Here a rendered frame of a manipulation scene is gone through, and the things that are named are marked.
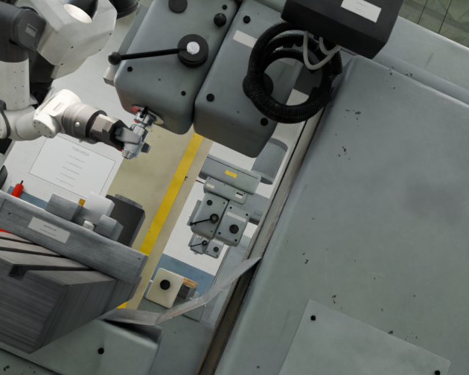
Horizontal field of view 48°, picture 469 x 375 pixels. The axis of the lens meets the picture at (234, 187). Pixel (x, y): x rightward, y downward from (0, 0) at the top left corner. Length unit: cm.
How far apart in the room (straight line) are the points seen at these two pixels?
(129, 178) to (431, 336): 219
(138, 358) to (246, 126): 53
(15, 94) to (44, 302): 103
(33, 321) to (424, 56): 105
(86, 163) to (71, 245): 947
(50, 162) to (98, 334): 972
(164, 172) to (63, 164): 775
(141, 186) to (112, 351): 199
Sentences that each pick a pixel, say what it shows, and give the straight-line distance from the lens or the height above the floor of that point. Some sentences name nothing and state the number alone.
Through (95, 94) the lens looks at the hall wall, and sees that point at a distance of 1095.
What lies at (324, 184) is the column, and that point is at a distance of 106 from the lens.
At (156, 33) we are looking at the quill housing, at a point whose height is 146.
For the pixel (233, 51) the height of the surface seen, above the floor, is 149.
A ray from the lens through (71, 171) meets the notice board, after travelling 1062.
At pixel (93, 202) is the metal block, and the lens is 119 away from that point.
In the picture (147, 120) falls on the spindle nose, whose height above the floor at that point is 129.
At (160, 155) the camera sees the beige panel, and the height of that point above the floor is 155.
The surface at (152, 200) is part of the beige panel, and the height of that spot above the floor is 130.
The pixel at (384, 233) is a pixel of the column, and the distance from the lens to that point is 108.
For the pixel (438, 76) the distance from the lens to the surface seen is 135.
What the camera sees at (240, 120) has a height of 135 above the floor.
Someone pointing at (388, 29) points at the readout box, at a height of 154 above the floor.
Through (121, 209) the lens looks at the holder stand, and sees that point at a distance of 156.
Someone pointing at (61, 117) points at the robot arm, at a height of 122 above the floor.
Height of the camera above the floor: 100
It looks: 11 degrees up
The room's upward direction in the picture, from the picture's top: 24 degrees clockwise
